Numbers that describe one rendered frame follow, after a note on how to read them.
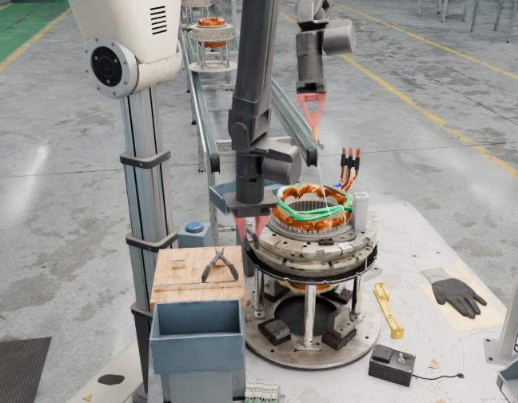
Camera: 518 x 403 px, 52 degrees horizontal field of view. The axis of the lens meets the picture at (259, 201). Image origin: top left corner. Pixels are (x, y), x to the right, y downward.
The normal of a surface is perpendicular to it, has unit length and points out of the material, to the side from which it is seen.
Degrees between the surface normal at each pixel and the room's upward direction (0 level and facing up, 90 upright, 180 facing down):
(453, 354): 0
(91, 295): 0
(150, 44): 90
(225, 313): 90
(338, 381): 0
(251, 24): 93
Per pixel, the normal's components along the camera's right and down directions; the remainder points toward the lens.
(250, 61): -0.42, 0.47
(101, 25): -0.44, 0.67
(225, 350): 0.07, 0.45
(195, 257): 0.00, -0.89
